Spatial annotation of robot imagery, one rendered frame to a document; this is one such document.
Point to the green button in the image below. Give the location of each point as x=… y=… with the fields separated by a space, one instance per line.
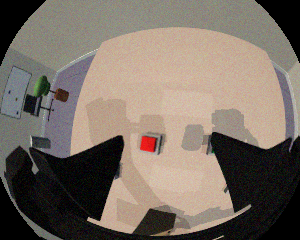
x=210 y=150

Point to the red button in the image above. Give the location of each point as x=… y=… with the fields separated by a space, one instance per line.
x=150 y=143

